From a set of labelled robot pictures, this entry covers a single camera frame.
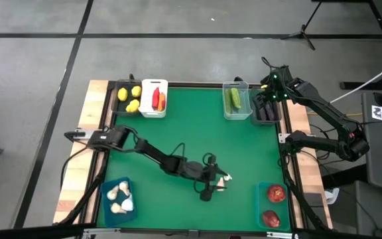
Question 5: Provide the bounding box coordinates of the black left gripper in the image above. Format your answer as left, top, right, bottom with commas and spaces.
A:
186, 159, 229, 202

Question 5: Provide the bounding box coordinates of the dark purple eggplant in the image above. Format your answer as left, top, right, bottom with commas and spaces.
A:
258, 98, 268, 121

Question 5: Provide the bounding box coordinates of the green cucumber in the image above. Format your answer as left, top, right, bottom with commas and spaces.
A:
230, 86, 243, 110

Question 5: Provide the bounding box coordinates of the green toy round vegetable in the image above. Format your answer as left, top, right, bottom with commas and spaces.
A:
224, 88, 233, 114

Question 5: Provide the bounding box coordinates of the red and yellow apple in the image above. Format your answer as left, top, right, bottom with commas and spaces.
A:
267, 184, 287, 204

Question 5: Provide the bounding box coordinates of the dark red apple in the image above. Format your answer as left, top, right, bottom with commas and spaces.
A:
261, 209, 282, 229

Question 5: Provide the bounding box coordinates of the yellow toy vegetable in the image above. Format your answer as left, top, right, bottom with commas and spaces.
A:
121, 195, 135, 212

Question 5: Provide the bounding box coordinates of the long red pepper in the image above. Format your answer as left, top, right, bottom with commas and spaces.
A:
151, 86, 161, 110

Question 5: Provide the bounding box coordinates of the wooden table side board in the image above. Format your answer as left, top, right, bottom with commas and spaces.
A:
52, 79, 110, 225
285, 98, 334, 230

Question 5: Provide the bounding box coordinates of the smoky grey translucent basket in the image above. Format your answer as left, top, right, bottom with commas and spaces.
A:
111, 79, 143, 118
249, 88, 283, 127

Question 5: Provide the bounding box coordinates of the clear plastic basket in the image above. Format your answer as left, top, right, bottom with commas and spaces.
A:
222, 80, 254, 121

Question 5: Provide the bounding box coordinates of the aqua translucent basket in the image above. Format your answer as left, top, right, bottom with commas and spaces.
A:
255, 181, 292, 232

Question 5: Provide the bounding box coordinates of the black tripod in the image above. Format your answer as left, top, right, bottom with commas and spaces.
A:
279, 0, 325, 52

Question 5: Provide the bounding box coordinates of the black floor stand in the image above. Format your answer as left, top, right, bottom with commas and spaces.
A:
339, 0, 382, 91

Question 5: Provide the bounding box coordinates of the white plastic basket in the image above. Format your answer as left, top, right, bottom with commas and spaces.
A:
138, 78, 169, 119

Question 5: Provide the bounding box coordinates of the blue plastic basket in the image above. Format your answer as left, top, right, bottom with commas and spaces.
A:
100, 176, 139, 228

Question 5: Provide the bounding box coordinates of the small white floor object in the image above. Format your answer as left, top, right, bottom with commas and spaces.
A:
324, 187, 342, 205

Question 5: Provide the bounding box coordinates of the white cable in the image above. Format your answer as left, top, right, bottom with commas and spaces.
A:
329, 56, 382, 104

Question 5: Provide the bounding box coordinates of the black diagonal frame brace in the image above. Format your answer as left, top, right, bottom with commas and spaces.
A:
285, 165, 328, 230
57, 165, 108, 227

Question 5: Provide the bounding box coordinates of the black frame bar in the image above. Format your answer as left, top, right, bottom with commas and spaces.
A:
0, 223, 96, 239

